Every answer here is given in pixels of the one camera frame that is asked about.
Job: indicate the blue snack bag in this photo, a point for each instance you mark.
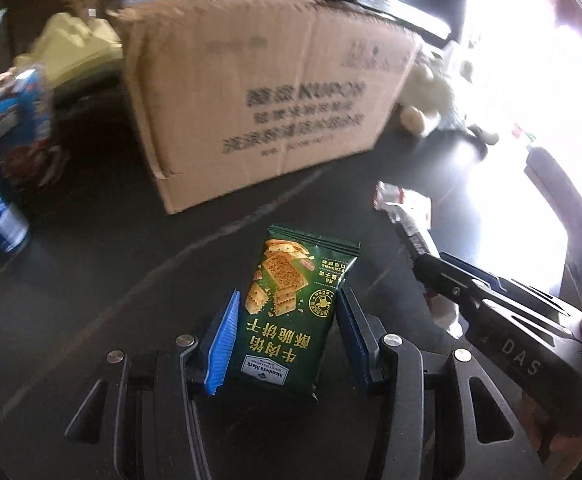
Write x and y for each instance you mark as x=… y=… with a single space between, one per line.
x=16 y=115

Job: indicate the white plush rabbit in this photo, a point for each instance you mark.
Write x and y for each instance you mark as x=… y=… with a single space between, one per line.
x=436 y=90

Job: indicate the yellow green cloth bag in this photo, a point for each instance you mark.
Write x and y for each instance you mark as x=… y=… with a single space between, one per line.
x=71 y=40

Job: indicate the potted plant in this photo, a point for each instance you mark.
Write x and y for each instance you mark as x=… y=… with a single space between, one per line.
x=522 y=132

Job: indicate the black piano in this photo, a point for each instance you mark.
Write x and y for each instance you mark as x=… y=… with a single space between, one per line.
x=396 y=5

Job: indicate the green cracker packet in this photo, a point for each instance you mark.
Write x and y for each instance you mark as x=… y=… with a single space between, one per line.
x=291 y=310

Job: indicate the white packet with red label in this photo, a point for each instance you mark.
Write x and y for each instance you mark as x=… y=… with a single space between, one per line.
x=413 y=200

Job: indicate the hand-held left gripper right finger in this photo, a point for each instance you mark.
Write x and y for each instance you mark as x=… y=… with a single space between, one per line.
x=353 y=340

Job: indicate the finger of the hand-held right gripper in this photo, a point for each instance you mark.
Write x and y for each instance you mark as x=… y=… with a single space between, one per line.
x=471 y=267
x=441 y=280

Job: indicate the grey upholstered chair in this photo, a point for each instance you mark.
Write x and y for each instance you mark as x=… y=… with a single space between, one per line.
x=556 y=200

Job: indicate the large cardboard box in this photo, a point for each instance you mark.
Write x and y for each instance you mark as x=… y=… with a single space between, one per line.
x=271 y=110

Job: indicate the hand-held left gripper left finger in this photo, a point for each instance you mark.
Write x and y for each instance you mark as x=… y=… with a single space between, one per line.
x=223 y=345

